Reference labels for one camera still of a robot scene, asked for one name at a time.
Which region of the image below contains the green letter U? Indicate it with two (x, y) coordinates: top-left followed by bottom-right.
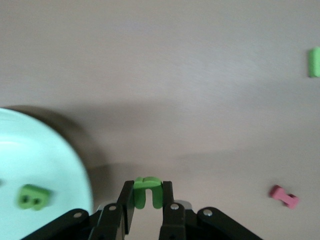
(133, 176), (164, 210)

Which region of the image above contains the pale green plate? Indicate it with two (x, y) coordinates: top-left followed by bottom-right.
(0, 107), (95, 240)

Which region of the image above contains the pinkish red letter I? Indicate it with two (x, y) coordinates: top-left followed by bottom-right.
(268, 184), (300, 209)

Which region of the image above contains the green lowercase letter p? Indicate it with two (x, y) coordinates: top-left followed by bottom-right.
(307, 46), (320, 78)

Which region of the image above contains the green letter B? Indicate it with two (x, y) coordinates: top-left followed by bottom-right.
(16, 184), (54, 211)

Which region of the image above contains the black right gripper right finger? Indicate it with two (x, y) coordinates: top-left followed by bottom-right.
(158, 180), (263, 240)

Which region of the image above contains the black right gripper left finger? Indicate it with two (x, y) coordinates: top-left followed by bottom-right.
(21, 180), (136, 240)

